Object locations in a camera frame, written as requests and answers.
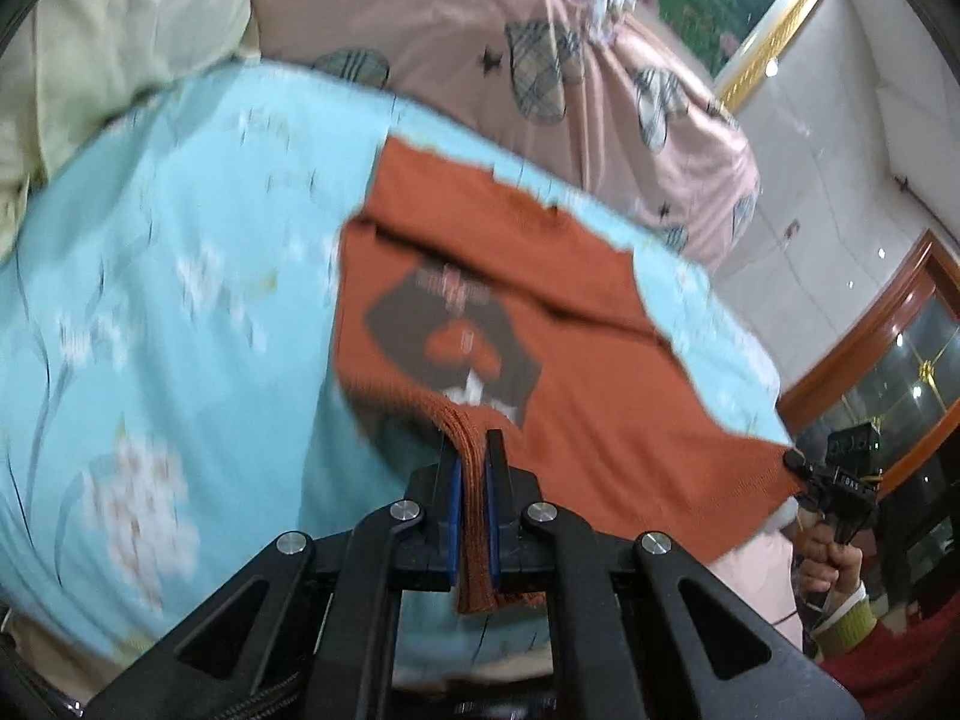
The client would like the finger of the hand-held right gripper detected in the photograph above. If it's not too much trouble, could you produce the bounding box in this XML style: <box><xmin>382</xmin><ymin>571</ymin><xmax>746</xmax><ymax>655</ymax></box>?
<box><xmin>783</xmin><ymin>448</ymin><xmax>820</xmax><ymax>511</ymax></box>

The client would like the light blue floral bedsheet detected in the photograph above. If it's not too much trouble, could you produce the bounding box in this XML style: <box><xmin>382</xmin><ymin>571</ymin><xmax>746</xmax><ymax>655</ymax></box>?
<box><xmin>0</xmin><ymin>62</ymin><xmax>796</xmax><ymax>683</ymax></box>

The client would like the wooden glass door cabinet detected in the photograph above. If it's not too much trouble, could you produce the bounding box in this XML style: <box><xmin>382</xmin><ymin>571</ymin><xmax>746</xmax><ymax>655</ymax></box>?
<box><xmin>777</xmin><ymin>229</ymin><xmax>960</xmax><ymax>496</ymax></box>

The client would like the cream pillow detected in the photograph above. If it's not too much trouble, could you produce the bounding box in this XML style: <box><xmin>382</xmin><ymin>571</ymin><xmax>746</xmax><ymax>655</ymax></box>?
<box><xmin>0</xmin><ymin>0</ymin><xmax>262</xmax><ymax>260</ymax></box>

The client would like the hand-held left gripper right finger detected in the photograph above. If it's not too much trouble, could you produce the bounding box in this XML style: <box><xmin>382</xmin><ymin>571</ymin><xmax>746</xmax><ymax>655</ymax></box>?
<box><xmin>484</xmin><ymin>429</ymin><xmax>865</xmax><ymax>720</ymax></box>

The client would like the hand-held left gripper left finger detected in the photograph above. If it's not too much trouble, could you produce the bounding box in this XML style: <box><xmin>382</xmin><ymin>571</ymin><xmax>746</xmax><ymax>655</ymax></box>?
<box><xmin>88</xmin><ymin>460</ymin><xmax>463</xmax><ymax>720</ymax></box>

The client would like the person's right forearm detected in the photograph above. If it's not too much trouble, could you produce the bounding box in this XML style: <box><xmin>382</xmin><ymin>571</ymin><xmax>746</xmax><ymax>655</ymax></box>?
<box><xmin>806</xmin><ymin>581</ymin><xmax>880</xmax><ymax>659</ymax></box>

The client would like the orange knitted sweater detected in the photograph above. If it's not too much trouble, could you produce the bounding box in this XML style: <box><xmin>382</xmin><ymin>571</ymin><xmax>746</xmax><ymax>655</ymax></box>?
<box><xmin>331</xmin><ymin>136</ymin><xmax>812</xmax><ymax>614</ymax></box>

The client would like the person's right hand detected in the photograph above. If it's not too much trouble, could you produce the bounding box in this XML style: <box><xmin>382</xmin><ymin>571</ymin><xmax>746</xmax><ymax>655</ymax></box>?
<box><xmin>795</xmin><ymin>517</ymin><xmax>865</xmax><ymax>620</ymax></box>

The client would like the pink quilt with plaid patches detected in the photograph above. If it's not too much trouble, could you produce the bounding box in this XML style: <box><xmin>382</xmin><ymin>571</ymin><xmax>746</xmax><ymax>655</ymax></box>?
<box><xmin>244</xmin><ymin>0</ymin><xmax>761</xmax><ymax>275</ymax></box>

